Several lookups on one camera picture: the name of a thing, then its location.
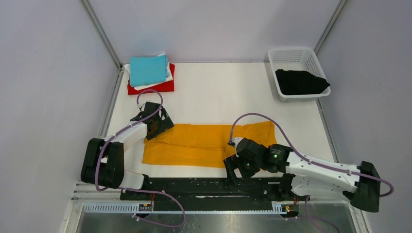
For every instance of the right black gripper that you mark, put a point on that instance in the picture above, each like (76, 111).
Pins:
(233, 162)

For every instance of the folded red t shirt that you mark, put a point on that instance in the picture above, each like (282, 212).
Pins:
(167, 86)

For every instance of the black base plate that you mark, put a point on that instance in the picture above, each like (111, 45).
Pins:
(214, 194)

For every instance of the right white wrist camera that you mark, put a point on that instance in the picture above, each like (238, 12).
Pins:
(235, 141)

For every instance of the black t shirt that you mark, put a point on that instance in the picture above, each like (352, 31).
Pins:
(295, 82)

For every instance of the folded blue t shirt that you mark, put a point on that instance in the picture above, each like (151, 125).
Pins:
(148, 70)

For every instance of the aluminium frame rails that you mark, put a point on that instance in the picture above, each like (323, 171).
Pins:
(255, 174)

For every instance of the folded white t shirt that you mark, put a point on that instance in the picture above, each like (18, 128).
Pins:
(141, 86)

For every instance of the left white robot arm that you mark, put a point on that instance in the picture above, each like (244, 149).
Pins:
(104, 162)

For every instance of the yellow t shirt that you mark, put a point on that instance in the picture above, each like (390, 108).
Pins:
(190, 145)

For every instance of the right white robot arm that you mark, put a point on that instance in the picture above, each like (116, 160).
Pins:
(303, 175)

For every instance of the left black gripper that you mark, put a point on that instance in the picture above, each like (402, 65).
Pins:
(165, 124)

